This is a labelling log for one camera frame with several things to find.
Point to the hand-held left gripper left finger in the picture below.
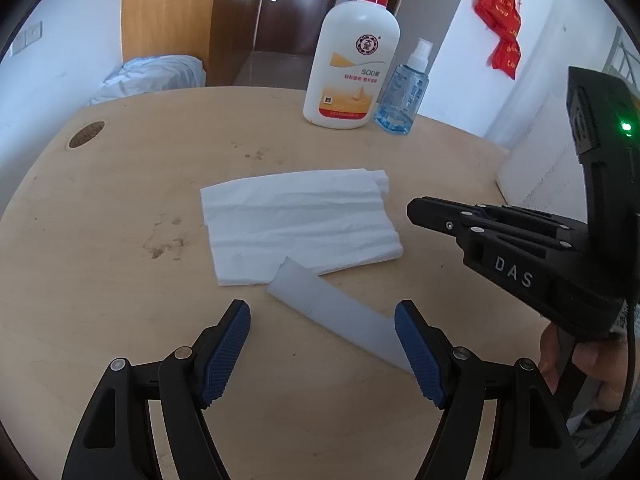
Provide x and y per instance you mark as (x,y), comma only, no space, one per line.
(225,355)

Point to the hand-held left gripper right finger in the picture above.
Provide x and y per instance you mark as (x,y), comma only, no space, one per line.
(420,355)

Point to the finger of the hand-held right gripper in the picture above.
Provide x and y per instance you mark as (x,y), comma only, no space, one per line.
(440,215)
(530,215)

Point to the white foam box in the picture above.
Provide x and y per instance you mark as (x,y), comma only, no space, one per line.
(540,170)

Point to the translucent white plastic strip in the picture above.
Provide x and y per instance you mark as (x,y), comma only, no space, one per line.
(340,310)

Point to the white tissue paper stack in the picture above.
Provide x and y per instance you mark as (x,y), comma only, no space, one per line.
(300,220)

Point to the person's right hand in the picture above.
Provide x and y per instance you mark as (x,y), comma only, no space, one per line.
(550,355)

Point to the blue spray bottle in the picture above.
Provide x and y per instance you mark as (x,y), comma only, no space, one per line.
(402,100)

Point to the grey metal bunk bed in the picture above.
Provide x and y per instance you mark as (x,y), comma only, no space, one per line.
(622,55)

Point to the red printed bag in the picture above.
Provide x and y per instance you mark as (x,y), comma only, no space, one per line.
(506,57)
(497,10)

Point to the white lotion pump bottle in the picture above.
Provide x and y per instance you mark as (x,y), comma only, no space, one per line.
(350,70)

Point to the dark brown door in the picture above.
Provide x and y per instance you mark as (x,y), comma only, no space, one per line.
(285,20)

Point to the white and blue bedding bundle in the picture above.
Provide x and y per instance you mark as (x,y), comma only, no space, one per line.
(150,77)

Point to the wooden wardrobe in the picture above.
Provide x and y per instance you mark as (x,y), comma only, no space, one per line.
(165,10)

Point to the white wall switch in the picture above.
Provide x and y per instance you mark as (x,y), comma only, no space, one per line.
(17,44)
(33,33)

